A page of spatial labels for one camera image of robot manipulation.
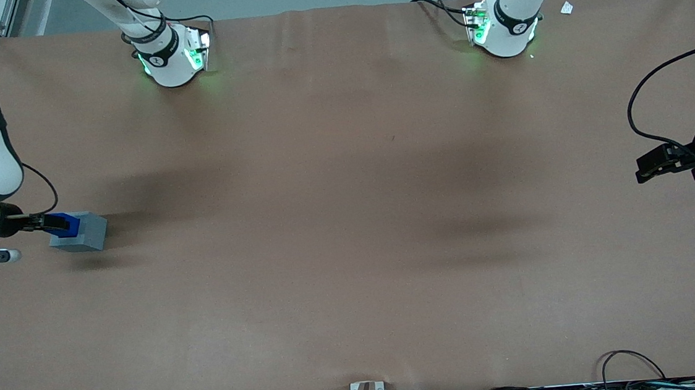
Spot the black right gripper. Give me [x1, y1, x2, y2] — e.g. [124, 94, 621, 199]
[0, 197, 70, 241]

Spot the blue block part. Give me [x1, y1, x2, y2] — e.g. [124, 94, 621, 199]
[44, 211, 82, 239]

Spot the gray square base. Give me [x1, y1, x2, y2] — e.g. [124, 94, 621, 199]
[46, 210, 110, 255]

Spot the brown table cover sheet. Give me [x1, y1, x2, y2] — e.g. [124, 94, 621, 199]
[0, 0, 695, 390]

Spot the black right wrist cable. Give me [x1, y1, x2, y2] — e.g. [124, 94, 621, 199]
[20, 159, 61, 217]

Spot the long black left wrist cable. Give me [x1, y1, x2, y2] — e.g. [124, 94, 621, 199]
[622, 41, 695, 164]

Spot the black arched cable loop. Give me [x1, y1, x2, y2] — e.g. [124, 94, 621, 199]
[594, 347, 667, 387]

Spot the black right base cable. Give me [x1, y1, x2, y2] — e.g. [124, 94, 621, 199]
[109, 0, 216, 40]

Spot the black base cable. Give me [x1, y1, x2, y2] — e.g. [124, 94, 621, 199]
[411, 0, 472, 33]
[109, 0, 216, 40]

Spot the black left base cable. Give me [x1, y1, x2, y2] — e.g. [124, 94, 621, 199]
[411, 0, 472, 33]

